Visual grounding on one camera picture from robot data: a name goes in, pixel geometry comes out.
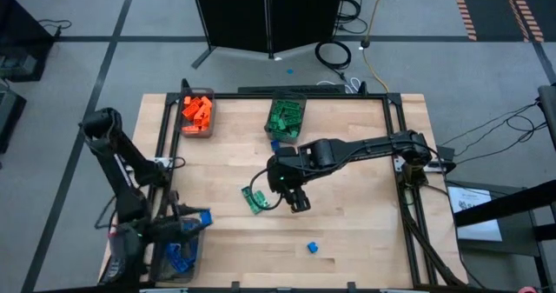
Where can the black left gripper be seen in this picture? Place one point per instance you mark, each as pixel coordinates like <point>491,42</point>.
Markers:
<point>169,232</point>

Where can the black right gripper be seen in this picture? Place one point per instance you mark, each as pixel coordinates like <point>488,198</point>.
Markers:
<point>286,171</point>

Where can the blue 2x2 toy brick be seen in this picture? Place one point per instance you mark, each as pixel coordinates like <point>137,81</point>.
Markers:
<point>193,227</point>
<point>312,247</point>

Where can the blue 2x4 toy brick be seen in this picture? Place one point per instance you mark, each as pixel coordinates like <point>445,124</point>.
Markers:
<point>275,144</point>
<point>206,217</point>
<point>184,264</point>
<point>174,253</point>

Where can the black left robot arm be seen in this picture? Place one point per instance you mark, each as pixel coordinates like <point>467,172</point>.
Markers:
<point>117,167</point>

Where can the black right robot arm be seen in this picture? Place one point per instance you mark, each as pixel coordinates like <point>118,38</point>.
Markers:
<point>369,147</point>

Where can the grey plastic bin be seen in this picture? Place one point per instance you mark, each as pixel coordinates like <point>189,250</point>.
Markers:
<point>284,141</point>

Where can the grey mesh bin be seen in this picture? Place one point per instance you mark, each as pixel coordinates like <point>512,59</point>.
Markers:
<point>158,271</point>
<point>197,135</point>

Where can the black flat bar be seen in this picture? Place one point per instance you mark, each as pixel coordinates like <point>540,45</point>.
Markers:
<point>260,88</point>

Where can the black folding partition screen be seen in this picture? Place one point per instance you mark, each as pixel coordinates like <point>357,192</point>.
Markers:
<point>260,15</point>

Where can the white paper sheet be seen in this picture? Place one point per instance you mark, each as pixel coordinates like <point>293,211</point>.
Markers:
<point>478,232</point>

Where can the black equipment case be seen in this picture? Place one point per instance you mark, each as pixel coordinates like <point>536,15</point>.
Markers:
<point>11,115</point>

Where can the black side desk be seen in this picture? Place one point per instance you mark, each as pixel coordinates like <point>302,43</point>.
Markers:
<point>499,204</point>

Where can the black cabinet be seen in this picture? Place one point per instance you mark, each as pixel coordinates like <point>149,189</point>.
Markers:
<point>21,36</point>

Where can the pink tape roll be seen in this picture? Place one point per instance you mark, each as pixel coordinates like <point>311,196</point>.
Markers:
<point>527,290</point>

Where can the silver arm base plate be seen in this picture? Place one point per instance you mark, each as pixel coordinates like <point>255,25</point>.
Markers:
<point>438,166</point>

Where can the grey post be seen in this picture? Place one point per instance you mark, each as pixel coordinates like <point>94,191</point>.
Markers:
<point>548,119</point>

